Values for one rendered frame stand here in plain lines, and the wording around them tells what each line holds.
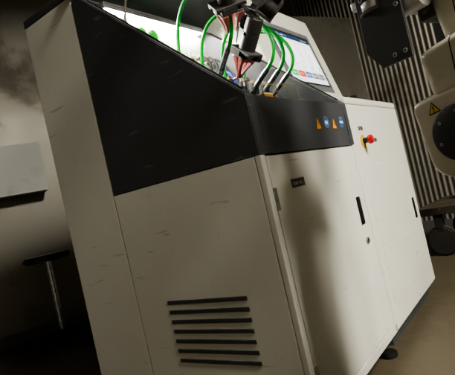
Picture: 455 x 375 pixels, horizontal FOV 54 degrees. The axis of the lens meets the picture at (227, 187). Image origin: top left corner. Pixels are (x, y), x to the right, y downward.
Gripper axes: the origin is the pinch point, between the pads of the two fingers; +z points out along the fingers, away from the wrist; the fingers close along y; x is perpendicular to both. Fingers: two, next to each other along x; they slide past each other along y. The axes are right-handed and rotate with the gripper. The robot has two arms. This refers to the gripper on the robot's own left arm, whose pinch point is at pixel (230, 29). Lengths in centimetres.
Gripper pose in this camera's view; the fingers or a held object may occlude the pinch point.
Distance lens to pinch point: 149.2
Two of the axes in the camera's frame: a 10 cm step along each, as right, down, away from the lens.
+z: 1.3, 6.6, 7.4
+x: 4.7, 6.1, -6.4
